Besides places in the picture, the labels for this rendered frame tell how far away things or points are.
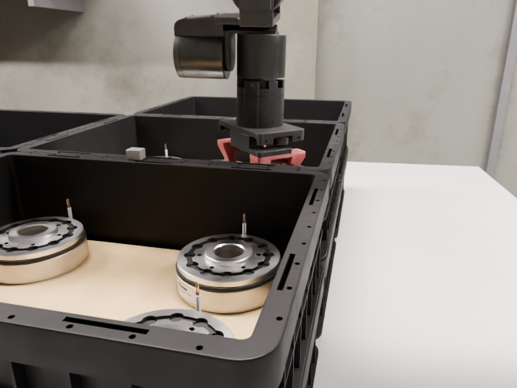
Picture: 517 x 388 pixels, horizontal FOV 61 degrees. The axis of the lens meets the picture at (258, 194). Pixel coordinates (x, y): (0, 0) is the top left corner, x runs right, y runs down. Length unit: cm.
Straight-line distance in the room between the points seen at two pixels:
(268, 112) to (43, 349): 36
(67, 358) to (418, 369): 42
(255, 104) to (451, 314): 40
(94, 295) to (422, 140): 228
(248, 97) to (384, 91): 201
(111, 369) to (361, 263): 60
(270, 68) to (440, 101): 209
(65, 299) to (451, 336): 46
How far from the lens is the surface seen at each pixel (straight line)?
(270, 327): 22
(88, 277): 49
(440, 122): 258
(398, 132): 254
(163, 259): 50
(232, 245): 44
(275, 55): 51
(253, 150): 50
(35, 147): 64
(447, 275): 78
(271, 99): 51
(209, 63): 52
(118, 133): 81
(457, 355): 61
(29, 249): 50
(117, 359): 23
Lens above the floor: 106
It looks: 19 degrees down
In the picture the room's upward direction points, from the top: straight up
